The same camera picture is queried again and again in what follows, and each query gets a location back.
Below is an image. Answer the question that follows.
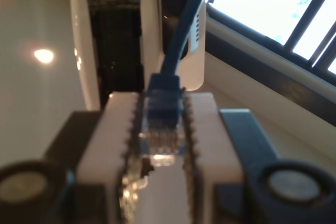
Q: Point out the blue network cable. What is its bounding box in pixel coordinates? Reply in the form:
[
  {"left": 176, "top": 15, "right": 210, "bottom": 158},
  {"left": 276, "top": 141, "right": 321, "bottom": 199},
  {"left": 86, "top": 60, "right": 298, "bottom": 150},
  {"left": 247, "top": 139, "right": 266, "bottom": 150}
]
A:
[{"left": 139, "top": 0, "right": 228, "bottom": 168}]

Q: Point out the black window frame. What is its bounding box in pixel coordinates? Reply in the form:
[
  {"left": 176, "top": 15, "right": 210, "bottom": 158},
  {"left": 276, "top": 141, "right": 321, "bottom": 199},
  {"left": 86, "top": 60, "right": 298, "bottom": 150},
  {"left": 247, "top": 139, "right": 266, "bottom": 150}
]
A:
[{"left": 204, "top": 0, "right": 336, "bottom": 130}]

